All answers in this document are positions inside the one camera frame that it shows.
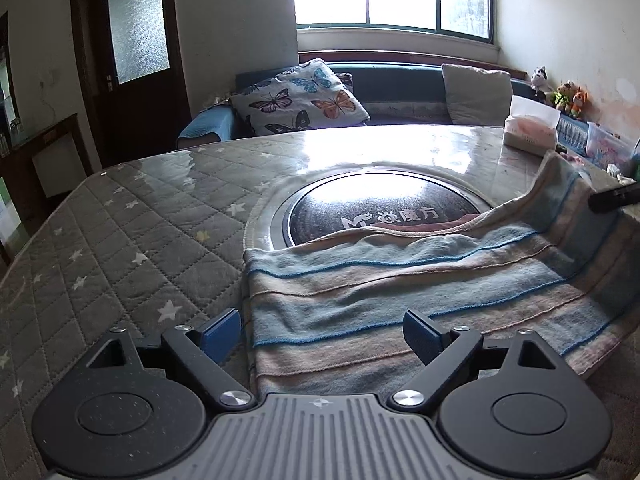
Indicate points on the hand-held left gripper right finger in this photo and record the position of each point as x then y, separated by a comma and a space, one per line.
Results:
422, 336

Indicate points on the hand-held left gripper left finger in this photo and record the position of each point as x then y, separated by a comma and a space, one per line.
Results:
220, 333

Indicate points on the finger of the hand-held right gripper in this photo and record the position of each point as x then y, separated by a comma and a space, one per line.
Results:
612, 200

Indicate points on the striped pastel garment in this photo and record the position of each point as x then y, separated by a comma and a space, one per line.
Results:
400, 290

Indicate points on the clear plastic storage box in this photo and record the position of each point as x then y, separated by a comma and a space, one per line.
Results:
607, 147

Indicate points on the orange fox plush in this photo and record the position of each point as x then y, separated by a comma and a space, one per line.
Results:
577, 104

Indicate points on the tissue box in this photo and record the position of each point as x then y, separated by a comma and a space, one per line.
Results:
531, 127

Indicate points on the green plush toy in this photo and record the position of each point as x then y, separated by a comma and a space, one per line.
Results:
562, 96

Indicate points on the round black induction cooktop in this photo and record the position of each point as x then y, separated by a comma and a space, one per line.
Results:
370, 205

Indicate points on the black and white cow plush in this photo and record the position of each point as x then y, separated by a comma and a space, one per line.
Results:
539, 79

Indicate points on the grey pillow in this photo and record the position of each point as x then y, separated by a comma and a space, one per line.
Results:
475, 95

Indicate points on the dark wooden door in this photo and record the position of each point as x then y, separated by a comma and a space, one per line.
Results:
145, 110

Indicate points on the teal sofa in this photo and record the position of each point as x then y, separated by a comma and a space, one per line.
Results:
400, 82

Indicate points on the dark wooden cabinet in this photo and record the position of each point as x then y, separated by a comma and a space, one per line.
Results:
40, 170

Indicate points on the butterfly print pillow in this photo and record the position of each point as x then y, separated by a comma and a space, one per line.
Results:
300, 97

